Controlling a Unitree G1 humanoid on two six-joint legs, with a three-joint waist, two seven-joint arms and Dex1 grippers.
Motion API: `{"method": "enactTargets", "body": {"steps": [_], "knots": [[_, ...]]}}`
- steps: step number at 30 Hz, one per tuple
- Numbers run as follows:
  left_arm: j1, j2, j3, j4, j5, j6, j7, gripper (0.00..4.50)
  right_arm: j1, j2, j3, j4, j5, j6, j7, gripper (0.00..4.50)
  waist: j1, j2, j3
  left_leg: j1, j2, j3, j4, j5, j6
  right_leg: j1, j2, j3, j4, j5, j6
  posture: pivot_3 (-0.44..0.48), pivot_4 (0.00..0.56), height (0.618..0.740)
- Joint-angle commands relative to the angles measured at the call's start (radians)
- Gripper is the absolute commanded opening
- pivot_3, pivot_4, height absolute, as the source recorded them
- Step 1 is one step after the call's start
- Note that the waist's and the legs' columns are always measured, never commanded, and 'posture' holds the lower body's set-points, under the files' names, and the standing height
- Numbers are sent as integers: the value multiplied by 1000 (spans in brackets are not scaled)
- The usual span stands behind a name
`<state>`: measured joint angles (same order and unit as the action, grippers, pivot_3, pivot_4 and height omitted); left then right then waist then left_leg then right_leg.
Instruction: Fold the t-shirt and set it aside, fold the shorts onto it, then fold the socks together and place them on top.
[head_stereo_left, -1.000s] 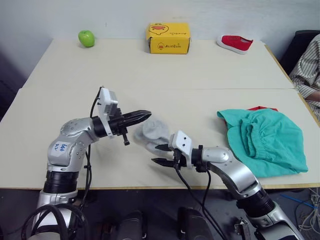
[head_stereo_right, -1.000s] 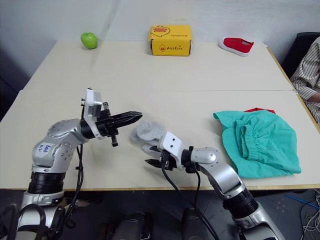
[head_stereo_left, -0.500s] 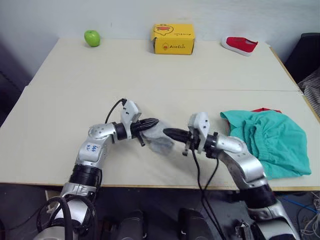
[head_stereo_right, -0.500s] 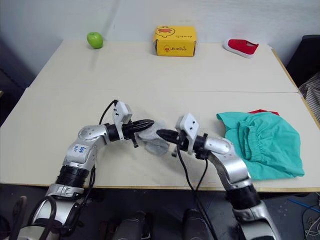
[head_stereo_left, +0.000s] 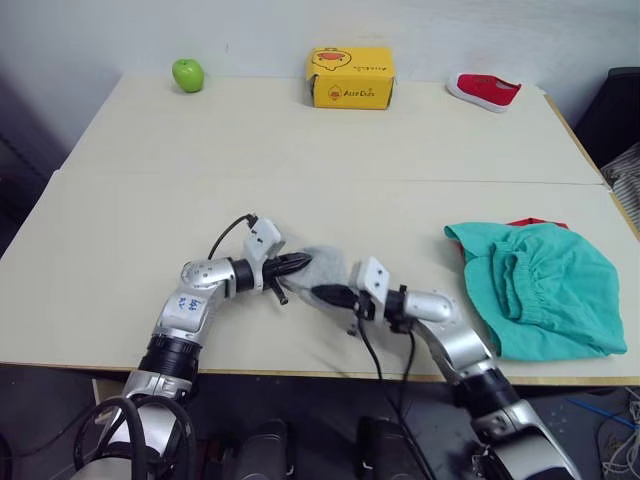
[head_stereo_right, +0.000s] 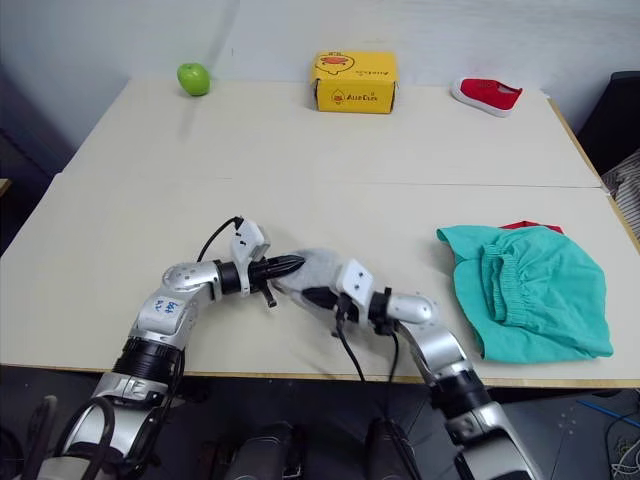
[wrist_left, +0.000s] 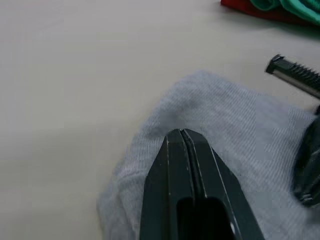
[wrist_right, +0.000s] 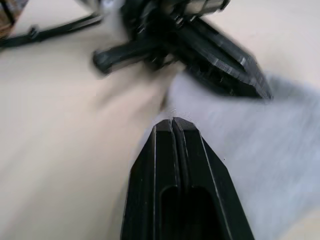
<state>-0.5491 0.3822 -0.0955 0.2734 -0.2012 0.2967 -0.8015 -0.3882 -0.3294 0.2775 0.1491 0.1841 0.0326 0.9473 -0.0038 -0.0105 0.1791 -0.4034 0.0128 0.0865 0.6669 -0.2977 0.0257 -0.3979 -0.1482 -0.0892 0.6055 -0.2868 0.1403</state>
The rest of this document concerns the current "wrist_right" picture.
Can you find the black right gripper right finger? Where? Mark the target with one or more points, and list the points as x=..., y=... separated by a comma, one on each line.
x=212, y=200

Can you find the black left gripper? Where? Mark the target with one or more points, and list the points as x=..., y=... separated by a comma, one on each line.
x=152, y=20

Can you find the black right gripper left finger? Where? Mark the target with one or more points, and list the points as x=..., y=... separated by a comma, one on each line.
x=150, y=190

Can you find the grey cloth garment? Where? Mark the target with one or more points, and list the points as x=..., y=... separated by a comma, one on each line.
x=262, y=155

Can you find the black bar with clamp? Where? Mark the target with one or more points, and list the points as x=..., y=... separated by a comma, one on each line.
x=52, y=29

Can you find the brown patterned object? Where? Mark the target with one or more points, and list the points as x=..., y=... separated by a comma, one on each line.
x=7, y=17

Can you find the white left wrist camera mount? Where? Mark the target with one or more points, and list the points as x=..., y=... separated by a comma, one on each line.
x=205, y=5

